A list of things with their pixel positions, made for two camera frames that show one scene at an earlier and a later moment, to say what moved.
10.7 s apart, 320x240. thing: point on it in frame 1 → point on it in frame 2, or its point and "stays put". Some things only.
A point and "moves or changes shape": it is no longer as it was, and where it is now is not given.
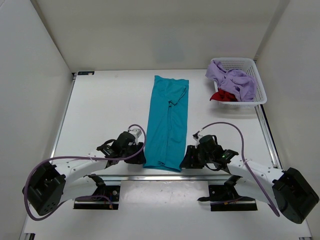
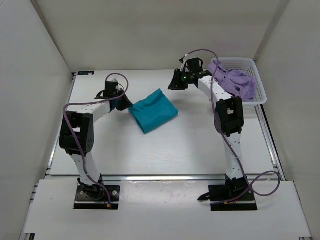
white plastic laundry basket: [248, 65] stays put
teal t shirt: [167, 128] moves or changes shape
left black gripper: [139, 158] → [126, 103]
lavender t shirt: [241, 84] stays put
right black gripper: [190, 161] → [178, 84]
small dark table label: [86, 72] stays put
